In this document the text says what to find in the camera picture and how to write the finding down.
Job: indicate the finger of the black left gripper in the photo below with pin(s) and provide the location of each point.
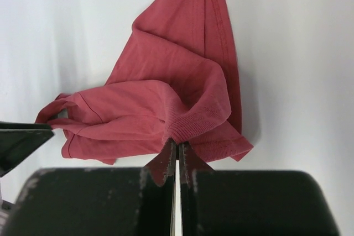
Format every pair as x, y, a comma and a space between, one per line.
20, 140

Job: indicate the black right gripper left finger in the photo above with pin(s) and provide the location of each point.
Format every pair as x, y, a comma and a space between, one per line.
158, 192

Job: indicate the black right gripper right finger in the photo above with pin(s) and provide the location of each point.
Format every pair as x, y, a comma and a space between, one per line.
189, 163

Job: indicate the red tank top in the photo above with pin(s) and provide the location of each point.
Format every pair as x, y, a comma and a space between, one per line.
176, 79

